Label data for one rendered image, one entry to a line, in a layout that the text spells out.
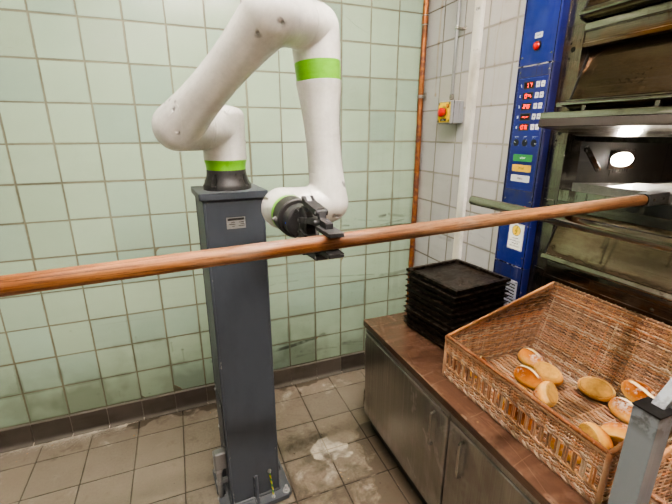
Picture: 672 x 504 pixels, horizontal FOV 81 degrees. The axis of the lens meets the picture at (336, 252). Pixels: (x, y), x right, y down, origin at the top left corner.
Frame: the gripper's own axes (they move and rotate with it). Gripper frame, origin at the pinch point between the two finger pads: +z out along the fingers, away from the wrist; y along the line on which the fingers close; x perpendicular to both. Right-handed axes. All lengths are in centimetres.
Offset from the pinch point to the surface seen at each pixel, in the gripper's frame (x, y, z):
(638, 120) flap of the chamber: -85, -22, -3
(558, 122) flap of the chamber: -85, -22, -26
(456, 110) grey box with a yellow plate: -96, -29, -89
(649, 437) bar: -39, 26, 38
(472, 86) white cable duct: -98, -38, -82
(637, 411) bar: -39, 23, 35
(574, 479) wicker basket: -52, 57, 21
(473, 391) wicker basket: -52, 56, -13
